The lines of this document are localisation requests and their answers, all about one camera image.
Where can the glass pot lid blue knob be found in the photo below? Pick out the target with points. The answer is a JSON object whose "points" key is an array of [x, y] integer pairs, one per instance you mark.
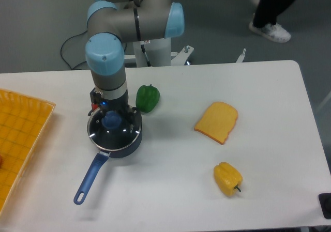
{"points": [[110, 133]]}

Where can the toast bread slice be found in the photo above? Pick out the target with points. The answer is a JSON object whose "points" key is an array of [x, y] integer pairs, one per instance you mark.
{"points": [[217, 121]]}

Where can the yellow bell pepper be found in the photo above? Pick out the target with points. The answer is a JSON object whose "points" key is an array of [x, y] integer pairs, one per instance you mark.
{"points": [[227, 178]]}

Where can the black device at table edge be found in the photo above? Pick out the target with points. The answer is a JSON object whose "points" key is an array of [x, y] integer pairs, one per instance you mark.
{"points": [[325, 203]]}

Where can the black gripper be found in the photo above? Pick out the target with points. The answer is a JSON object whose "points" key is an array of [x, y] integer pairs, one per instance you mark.
{"points": [[117, 100]]}

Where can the blue saucepan with handle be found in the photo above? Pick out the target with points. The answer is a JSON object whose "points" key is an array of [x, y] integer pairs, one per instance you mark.
{"points": [[96, 164]]}

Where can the red bell pepper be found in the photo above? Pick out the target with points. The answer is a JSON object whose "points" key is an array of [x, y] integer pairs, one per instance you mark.
{"points": [[93, 108]]}

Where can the white table bracket right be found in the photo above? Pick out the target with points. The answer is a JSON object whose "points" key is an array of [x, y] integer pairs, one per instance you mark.
{"points": [[241, 57]]}

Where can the person leg black trousers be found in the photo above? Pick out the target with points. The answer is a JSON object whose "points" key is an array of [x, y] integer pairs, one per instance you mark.
{"points": [[268, 10]]}

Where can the yellow woven basket tray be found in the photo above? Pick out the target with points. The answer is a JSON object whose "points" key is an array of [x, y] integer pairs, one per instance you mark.
{"points": [[23, 119]]}

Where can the green bell pepper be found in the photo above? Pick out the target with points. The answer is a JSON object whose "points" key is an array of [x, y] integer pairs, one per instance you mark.
{"points": [[147, 98]]}

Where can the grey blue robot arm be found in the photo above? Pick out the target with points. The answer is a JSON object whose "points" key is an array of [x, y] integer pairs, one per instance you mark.
{"points": [[110, 23]]}

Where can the white sneaker right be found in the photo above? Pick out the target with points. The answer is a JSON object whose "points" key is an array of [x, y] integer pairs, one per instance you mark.
{"points": [[275, 33]]}

